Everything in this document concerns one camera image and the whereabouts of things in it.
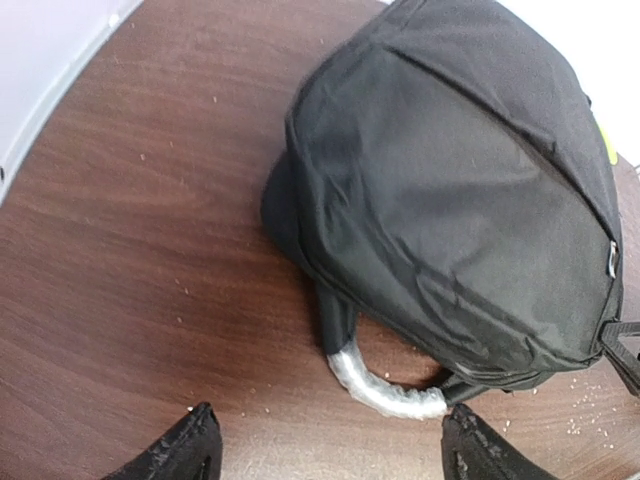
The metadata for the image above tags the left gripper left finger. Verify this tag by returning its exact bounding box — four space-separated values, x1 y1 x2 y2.
104 402 223 480

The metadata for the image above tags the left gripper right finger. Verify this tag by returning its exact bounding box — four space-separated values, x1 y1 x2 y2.
442 404 555 480

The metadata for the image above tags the black student bag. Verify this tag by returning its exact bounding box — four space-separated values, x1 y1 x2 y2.
261 1 639 420

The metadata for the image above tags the green plate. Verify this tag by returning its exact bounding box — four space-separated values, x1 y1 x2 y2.
599 125 618 166

